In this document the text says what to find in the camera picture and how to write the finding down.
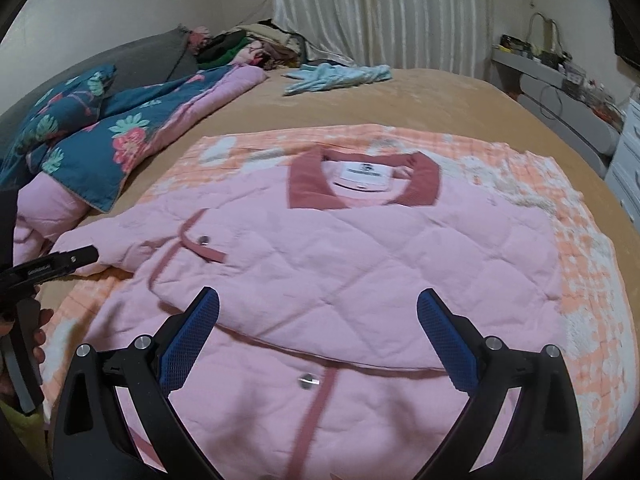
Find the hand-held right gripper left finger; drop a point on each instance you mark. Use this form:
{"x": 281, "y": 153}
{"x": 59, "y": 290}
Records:
{"x": 196, "y": 337}

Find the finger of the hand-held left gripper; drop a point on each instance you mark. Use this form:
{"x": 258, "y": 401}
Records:
{"x": 60, "y": 262}

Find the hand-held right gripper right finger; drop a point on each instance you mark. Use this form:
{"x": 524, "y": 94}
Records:
{"x": 446, "y": 340}

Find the pink quilted jacket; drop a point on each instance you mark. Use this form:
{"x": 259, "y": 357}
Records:
{"x": 350, "y": 250}

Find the pile of mixed clothes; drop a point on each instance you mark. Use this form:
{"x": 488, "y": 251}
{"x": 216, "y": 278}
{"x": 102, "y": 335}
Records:
{"x": 250, "y": 47}

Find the person's left hand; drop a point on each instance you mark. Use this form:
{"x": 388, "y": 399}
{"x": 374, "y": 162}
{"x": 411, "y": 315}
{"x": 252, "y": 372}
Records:
{"x": 43, "y": 330}

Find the blue floral pink quilt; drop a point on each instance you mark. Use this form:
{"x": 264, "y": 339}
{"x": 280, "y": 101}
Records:
{"x": 130, "y": 125}

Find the orange plaid cloud blanket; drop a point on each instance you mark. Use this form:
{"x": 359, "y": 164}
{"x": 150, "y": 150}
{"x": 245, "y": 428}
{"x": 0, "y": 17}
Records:
{"x": 590, "y": 280}

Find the grey pillow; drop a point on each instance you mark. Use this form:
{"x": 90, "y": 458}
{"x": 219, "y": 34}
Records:
{"x": 135, "y": 55}

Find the tan bed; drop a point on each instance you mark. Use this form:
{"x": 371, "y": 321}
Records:
{"x": 450, "y": 102}

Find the white drawer cabinet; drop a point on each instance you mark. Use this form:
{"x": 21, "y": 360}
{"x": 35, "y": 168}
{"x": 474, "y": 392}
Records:
{"x": 627, "y": 160}

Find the grey cluttered desk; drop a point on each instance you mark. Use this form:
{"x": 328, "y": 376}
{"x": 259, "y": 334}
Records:
{"x": 560, "y": 105}

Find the light blue cloth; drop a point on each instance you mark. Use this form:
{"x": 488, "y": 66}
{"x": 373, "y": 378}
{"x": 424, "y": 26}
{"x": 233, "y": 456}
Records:
{"x": 330, "y": 77}

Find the clutter of small shelf items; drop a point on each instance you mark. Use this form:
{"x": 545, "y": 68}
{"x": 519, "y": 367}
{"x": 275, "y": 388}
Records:
{"x": 575, "y": 72}

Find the white striped curtain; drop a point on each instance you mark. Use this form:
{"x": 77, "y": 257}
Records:
{"x": 390, "y": 10}

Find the black television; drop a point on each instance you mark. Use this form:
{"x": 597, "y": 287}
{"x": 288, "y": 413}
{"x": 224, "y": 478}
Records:
{"x": 629, "y": 40}

